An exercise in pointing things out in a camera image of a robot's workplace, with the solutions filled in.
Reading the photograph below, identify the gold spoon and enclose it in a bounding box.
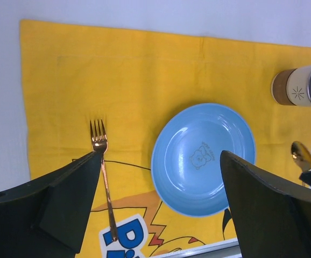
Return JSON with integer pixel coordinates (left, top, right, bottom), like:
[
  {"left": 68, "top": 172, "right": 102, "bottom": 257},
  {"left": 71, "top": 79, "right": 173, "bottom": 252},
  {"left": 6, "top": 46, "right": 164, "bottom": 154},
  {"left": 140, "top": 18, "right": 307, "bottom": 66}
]
[{"left": 291, "top": 141, "right": 311, "bottom": 173}]

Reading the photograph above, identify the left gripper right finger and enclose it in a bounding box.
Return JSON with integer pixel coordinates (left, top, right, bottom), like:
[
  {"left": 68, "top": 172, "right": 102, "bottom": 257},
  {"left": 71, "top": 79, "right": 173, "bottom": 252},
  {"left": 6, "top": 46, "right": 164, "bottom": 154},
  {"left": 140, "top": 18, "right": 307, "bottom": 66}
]
[{"left": 220, "top": 150, "right": 311, "bottom": 257}]

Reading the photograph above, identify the aluminium rail frame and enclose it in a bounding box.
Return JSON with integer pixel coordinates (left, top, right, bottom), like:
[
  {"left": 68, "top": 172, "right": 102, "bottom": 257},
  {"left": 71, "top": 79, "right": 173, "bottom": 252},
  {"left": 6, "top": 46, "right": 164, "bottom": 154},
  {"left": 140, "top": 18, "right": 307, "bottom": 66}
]
[{"left": 155, "top": 238, "right": 242, "bottom": 258}]

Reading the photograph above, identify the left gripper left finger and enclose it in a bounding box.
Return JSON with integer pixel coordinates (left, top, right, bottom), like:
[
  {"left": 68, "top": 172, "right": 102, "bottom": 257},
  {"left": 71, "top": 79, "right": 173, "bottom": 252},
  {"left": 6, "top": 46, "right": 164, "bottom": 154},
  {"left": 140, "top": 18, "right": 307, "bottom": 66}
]
[{"left": 0, "top": 152, "right": 102, "bottom": 254}]

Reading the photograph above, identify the light blue plate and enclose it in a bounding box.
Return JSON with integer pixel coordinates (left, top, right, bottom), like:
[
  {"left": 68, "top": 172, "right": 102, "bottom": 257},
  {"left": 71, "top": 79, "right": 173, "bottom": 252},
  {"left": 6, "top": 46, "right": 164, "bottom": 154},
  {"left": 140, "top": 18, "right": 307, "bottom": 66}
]
[{"left": 151, "top": 103, "right": 256, "bottom": 217}]

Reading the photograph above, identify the yellow cartoon placemat cloth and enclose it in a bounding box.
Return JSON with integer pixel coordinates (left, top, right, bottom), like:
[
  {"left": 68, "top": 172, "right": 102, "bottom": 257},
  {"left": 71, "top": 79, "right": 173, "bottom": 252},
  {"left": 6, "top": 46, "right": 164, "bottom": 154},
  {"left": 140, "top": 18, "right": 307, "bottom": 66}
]
[{"left": 20, "top": 20, "right": 311, "bottom": 257}]

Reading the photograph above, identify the rose gold fork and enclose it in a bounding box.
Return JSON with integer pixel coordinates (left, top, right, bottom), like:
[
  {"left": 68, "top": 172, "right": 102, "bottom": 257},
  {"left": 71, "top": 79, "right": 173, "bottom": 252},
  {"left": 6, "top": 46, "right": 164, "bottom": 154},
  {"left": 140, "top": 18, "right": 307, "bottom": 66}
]
[{"left": 89, "top": 119, "right": 118, "bottom": 242}]

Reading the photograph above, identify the metal cup with brown base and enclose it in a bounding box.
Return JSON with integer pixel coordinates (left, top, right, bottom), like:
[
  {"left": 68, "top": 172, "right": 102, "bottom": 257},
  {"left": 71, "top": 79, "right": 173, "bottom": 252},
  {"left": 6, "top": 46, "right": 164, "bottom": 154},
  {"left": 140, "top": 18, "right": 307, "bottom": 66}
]
[{"left": 271, "top": 65, "right": 311, "bottom": 107}]

